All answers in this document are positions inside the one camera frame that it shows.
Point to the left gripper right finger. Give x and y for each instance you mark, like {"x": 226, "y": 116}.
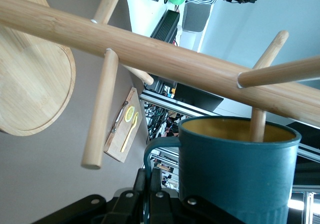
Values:
{"x": 162, "y": 209}

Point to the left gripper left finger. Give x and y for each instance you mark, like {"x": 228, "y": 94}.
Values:
{"x": 125, "y": 209}

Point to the teal mug yellow inside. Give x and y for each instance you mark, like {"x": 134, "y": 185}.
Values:
{"x": 237, "y": 171}

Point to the bamboo mug rack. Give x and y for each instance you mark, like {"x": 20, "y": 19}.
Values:
{"x": 150, "y": 51}

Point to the yellow plastic fork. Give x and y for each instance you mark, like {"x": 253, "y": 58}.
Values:
{"x": 127, "y": 139}

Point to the black flat monitor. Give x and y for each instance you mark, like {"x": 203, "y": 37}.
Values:
{"x": 197, "y": 97}

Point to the long black ribbed device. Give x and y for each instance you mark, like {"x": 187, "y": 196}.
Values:
{"x": 166, "y": 26}

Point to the grey rounded box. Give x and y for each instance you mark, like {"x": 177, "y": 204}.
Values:
{"x": 196, "y": 17}

